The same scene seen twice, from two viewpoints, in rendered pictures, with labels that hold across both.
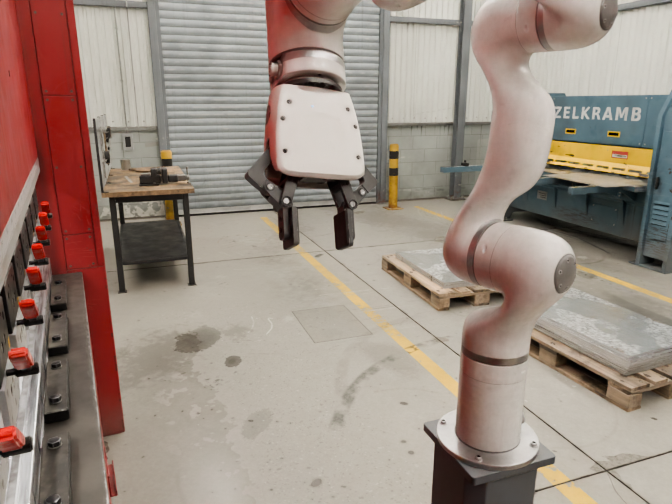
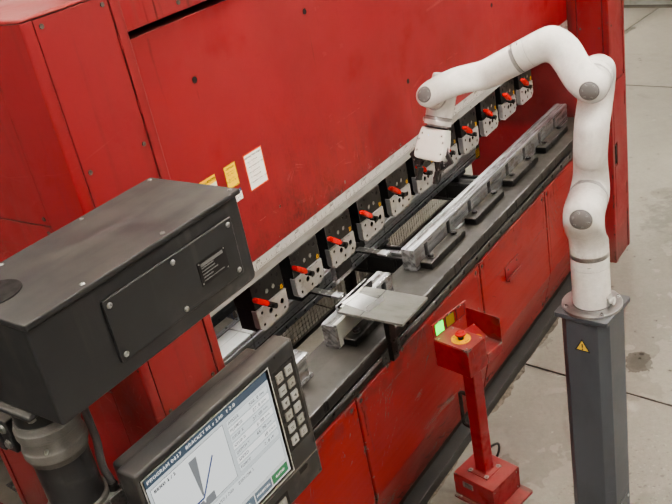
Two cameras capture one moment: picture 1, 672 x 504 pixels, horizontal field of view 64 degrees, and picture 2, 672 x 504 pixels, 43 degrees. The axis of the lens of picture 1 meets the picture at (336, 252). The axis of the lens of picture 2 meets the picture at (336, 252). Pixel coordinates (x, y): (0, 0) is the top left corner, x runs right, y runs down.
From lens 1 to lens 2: 2.37 m
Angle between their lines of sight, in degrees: 61
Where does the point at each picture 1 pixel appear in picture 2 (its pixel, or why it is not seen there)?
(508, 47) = not seen: hidden behind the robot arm
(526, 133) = (576, 140)
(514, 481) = (582, 327)
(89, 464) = (462, 248)
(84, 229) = not seen: hidden behind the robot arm
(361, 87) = not seen: outside the picture
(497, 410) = (575, 284)
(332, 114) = (434, 138)
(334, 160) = (431, 154)
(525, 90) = (580, 117)
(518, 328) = (576, 242)
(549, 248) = (571, 204)
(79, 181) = (596, 41)
